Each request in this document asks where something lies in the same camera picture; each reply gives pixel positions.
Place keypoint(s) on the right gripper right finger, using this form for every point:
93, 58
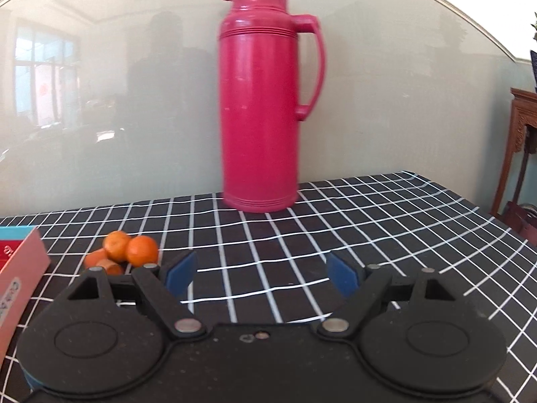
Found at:
413, 337

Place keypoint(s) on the small tangerine back left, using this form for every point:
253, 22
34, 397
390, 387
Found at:
116, 244

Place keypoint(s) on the small orange fruit piece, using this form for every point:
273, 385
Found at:
111, 267

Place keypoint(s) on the small tangerine front left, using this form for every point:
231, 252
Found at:
93, 258

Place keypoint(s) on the black white grid tablecloth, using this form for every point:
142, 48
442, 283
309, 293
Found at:
270, 267

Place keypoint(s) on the pink thermos jug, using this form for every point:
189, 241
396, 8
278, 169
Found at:
259, 108

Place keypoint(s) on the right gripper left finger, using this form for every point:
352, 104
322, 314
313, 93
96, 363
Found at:
103, 333

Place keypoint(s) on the small tangerine back right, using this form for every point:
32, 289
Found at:
142, 250

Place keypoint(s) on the small tangerine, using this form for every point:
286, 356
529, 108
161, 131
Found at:
116, 244
93, 258
142, 250

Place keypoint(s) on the red cardboard box tray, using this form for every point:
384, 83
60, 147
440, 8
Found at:
23, 263

